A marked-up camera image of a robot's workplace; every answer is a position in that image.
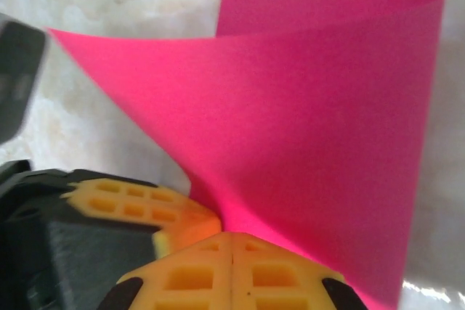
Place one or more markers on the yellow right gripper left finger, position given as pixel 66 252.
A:
pixel 189 281

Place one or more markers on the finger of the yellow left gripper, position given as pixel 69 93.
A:
pixel 145 190
pixel 109 252

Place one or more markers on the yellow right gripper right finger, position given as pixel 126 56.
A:
pixel 276 281

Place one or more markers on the pink square paper sheet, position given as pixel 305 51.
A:
pixel 290 125

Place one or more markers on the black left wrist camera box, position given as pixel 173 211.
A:
pixel 18 81

